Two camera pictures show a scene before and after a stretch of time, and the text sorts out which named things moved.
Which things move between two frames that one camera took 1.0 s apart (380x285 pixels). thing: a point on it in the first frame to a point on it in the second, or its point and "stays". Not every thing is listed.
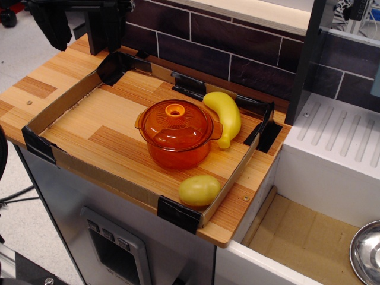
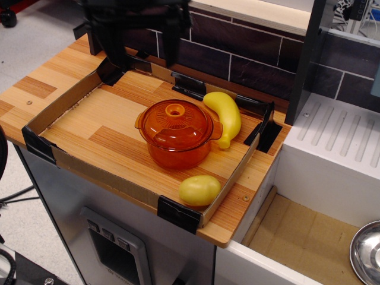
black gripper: x=51 y=15 to x=112 y=19
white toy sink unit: x=322 y=184 stays
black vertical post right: x=302 y=88 stays
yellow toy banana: x=230 y=114 stays
